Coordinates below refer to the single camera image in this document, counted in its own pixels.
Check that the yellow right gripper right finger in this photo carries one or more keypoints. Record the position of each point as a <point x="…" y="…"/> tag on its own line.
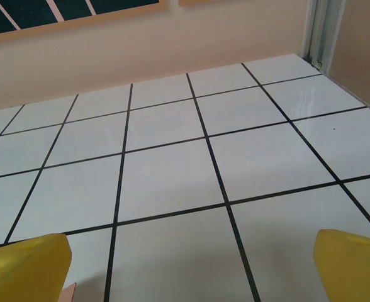
<point x="351" y="270"/>

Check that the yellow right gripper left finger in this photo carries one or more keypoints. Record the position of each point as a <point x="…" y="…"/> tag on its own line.
<point x="24" y="270"/>

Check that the pink paper box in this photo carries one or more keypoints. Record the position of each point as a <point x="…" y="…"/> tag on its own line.
<point x="68" y="294"/>

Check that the aluminium frame post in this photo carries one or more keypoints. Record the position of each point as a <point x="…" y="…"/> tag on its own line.
<point x="320" y="31"/>

